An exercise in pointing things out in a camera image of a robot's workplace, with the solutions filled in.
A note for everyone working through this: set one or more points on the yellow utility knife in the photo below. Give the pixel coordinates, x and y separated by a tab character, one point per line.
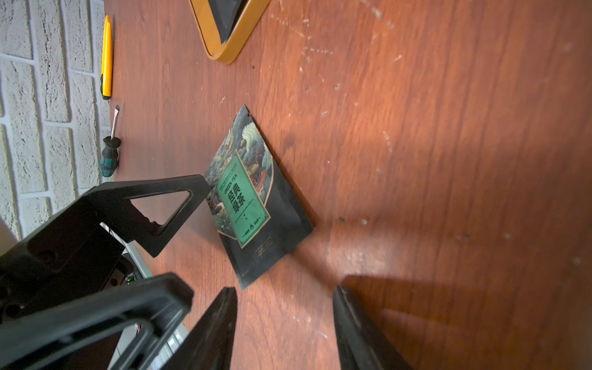
106	85

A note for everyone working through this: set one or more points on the yellow wooden two-tier shelf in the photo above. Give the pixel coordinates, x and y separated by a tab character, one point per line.
226	52

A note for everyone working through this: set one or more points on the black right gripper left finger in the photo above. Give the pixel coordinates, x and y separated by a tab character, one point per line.
210	343

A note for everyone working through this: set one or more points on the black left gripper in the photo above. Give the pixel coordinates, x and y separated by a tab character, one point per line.
47	276

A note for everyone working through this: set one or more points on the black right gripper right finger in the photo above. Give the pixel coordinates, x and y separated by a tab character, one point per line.
360	342

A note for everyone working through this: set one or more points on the aluminium frame rail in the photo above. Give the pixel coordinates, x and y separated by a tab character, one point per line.
148	313

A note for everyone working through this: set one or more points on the green handled screwdriver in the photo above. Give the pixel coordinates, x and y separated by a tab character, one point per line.
109	160

